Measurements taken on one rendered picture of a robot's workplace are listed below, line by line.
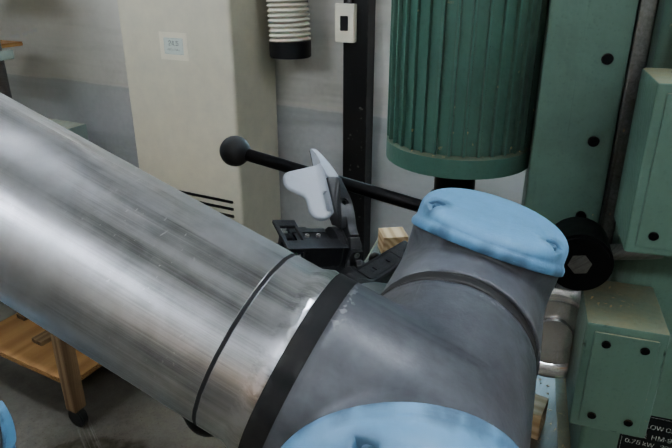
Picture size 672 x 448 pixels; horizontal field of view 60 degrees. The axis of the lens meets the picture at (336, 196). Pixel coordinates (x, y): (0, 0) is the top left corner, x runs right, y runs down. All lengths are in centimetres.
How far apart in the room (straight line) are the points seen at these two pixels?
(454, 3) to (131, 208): 44
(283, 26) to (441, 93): 151
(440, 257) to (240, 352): 13
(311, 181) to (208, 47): 161
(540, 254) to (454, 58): 34
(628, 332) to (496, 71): 28
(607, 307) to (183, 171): 197
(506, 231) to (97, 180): 21
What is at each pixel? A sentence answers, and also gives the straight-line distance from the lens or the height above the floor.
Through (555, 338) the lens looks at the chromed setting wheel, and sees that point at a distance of 68.
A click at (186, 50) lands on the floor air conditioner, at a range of 224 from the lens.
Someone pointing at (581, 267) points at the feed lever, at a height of 112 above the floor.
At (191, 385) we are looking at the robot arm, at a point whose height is 123.
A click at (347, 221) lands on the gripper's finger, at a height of 115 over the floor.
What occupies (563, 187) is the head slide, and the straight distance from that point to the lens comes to 67.
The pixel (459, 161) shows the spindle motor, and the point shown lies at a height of 119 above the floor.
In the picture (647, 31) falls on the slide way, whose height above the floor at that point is 133.
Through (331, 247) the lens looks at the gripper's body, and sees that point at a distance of 54.
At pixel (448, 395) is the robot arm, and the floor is 124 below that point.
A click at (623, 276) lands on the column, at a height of 109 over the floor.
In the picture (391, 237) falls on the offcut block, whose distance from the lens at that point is 104.
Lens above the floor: 138
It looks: 22 degrees down
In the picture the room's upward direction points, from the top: straight up
